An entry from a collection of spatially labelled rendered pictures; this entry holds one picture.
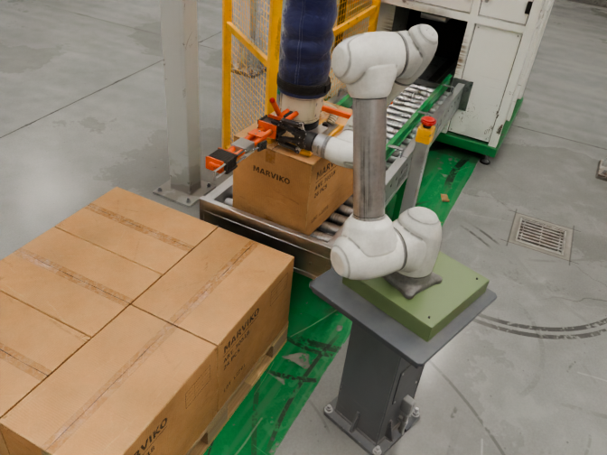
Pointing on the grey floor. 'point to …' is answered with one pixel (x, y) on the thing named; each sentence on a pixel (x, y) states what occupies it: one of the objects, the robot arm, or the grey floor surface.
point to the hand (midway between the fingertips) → (270, 127)
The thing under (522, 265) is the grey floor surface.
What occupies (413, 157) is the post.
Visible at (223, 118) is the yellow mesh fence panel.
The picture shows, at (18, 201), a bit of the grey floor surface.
